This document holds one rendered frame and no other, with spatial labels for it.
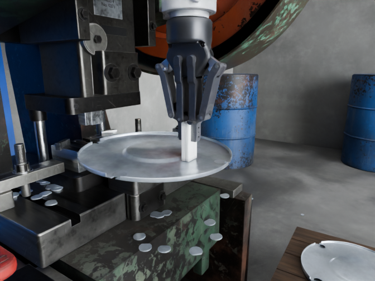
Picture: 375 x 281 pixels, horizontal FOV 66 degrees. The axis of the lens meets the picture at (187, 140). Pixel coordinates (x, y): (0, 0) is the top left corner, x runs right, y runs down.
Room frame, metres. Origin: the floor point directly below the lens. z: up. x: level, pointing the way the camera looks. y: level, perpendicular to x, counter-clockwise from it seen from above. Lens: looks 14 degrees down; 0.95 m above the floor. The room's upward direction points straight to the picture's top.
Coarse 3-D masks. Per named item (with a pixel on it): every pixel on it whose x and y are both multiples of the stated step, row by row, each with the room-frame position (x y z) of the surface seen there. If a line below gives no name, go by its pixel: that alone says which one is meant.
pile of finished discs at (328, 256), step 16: (304, 256) 0.80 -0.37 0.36; (320, 256) 0.80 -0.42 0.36; (336, 256) 0.80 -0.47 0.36; (352, 256) 0.80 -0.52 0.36; (368, 256) 0.80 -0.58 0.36; (304, 272) 0.73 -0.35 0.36; (320, 272) 0.72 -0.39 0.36; (336, 272) 0.72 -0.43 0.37; (352, 272) 0.72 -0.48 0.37; (368, 272) 0.72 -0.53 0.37
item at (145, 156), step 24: (96, 144) 0.57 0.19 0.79; (120, 144) 0.58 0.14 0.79; (144, 144) 0.56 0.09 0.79; (168, 144) 0.57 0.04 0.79; (216, 144) 0.60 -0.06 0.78; (96, 168) 0.44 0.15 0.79; (120, 168) 0.44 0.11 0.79; (144, 168) 0.45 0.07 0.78; (168, 168) 0.45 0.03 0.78; (192, 168) 0.45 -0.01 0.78; (216, 168) 0.44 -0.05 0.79
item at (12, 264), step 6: (0, 246) 0.27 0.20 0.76; (0, 252) 0.26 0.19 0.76; (6, 252) 0.26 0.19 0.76; (0, 258) 0.25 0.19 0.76; (6, 258) 0.25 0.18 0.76; (12, 258) 0.25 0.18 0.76; (0, 264) 0.24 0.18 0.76; (6, 264) 0.24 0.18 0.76; (12, 264) 0.25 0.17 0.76; (0, 270) 0.23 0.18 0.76; (6, 270) 0.24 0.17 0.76; (12, 270) 0.24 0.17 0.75; (0, 276) 0.23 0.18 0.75; (6, 276) 0.24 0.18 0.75
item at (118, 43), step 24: (96, 0) 0.58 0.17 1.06; (120, 0) 0.63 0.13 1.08; (96, 24) 0.56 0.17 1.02; (120, 24) 0.63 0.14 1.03; (48, 48) 0.59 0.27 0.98; (72, 48) 0.55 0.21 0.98; (96, 48) 0.56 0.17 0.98; (120, 48) 0.62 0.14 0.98; (48, 72) 0.59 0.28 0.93; (72, 72) 0.55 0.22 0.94; (96, 72) 0.55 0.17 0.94; (120, 72) 0.56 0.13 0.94; (72, 96) 0.56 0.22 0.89
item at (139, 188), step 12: (108, 180) 0.55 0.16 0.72; (120, 180) 0.53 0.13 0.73; (132, 192) 0.51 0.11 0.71; (144, 192) 0.53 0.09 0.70; (156, 192) 0.56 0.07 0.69; (132, 204) 0.51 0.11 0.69; (144, 204) 0.52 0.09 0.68; (156, 204) 0.56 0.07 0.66; (132, 216) 0.51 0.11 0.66; (144, 216) 0.53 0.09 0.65
